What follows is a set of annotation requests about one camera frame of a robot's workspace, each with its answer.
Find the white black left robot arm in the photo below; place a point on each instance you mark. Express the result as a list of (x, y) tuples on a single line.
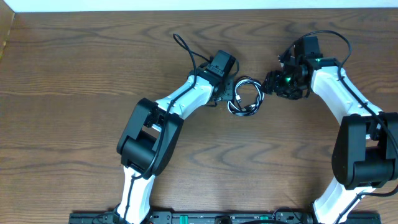
[(150, 136)]

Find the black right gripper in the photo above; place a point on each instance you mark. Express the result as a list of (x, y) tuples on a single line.
[(272, 80)]

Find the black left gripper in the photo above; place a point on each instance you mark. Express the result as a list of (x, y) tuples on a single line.
[(226, 90)]

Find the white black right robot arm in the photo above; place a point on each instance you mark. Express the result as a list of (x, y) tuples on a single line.
[(365, 153)]

